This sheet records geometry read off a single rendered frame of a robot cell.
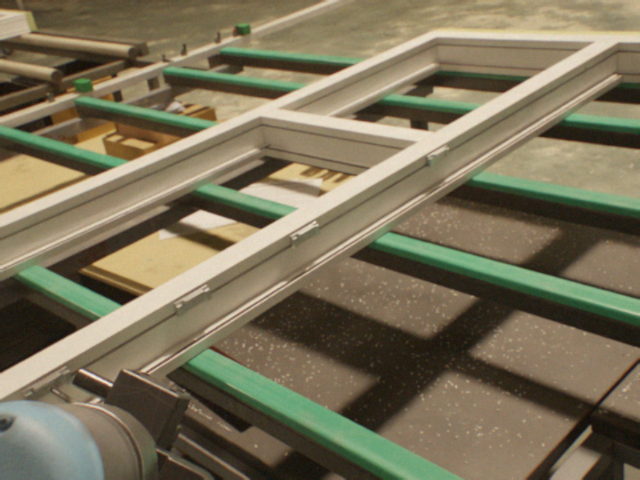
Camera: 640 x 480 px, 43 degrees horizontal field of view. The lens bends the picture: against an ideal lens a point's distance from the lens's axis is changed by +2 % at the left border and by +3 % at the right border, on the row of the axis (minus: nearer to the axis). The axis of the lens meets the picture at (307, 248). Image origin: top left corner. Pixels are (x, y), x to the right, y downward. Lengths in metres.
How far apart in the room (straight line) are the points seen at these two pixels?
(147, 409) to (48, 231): 0.75
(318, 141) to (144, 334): 0.63
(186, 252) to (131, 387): 1.15
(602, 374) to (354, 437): 0.61
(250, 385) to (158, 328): 0.13
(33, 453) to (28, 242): 0.92
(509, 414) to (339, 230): 0.37
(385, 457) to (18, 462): 0.43
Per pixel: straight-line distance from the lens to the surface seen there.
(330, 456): 0.79
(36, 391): 0.85
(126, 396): 0.59
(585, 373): 1.31
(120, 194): 1.35
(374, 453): 0.76
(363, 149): 1.35
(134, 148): 2.19
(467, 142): 1.30
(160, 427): 0.58
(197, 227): 1.82
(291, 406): 0.83
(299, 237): 1.03
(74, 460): 0.39
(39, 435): 0.39
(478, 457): 1.16
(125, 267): 1.72
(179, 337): 0.94
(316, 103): 1.62
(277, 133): 1.49
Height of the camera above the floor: 1.37
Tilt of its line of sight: 27 degrees down
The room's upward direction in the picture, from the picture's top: 10 degrees counter-clockwise
